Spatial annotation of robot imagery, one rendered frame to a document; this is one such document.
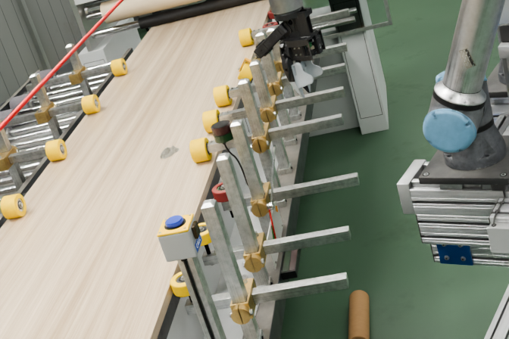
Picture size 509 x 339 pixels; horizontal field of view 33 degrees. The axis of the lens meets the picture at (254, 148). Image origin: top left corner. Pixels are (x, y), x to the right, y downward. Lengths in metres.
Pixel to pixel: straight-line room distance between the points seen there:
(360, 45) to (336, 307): 1.77
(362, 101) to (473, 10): 3.15
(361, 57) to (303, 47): 2.87
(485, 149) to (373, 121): 2.91
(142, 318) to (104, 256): 0.40
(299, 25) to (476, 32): 0.40
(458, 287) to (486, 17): 1.87
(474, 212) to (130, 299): 0.90
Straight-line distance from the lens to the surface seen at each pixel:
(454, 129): 1.94
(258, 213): 2.62
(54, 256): 2.67
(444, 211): 2.22
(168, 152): 3.09
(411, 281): 3.64
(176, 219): 1.83
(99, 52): 5.08
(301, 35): 2.00
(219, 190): 2.68
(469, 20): 1.86
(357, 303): 3.45
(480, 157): 2.12
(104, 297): 2.34
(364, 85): 4.92
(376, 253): 3.87
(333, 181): 2.63
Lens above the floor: 2.01
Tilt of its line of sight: 23 degrees down
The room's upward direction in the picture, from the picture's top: 17 degrees counter-clockwise
